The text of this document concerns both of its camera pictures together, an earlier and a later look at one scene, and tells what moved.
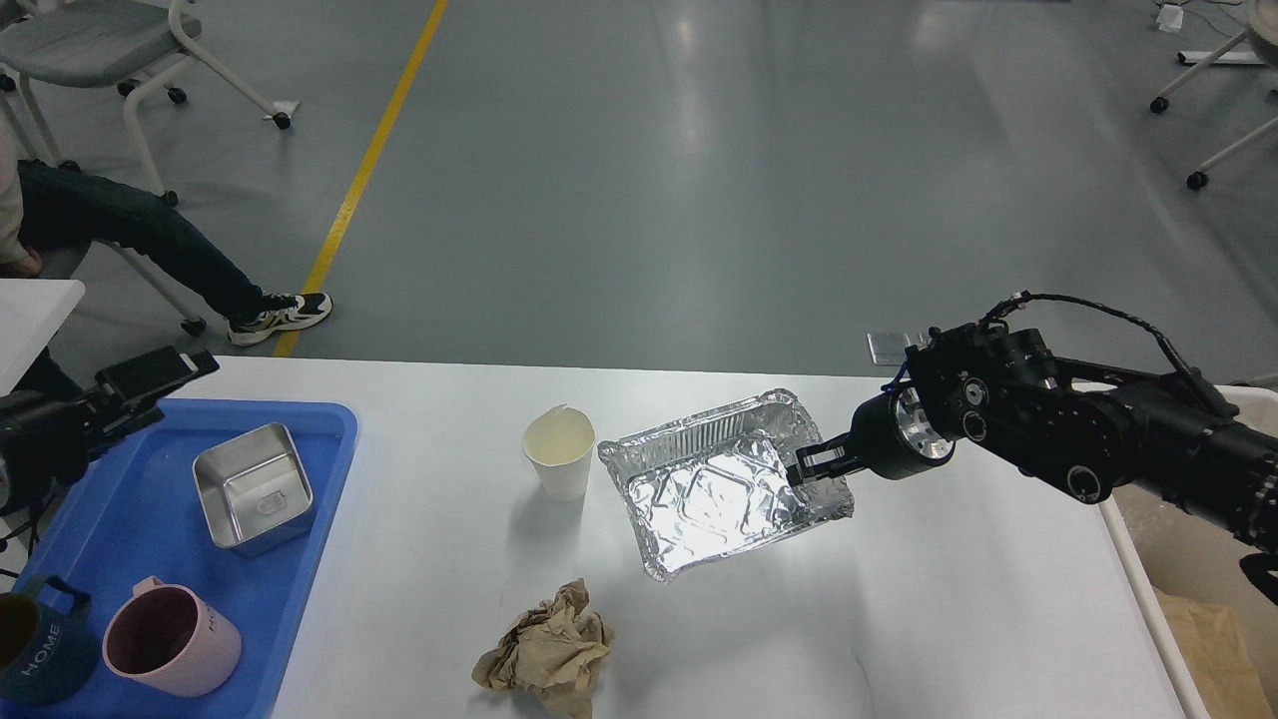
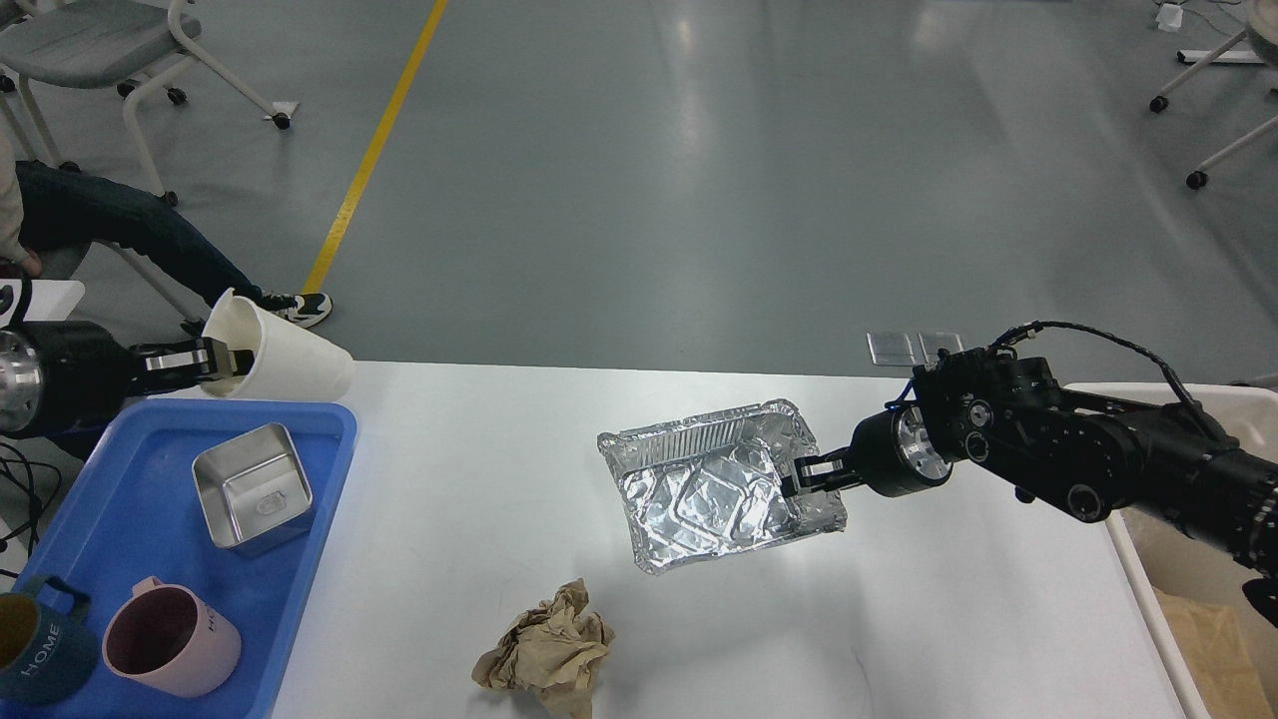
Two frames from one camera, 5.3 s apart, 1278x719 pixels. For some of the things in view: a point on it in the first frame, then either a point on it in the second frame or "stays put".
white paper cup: [559, 443] to [290, 363]
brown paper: [552, 652] stays put
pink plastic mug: [165, 637] stays put
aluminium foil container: [713, 484] stays put
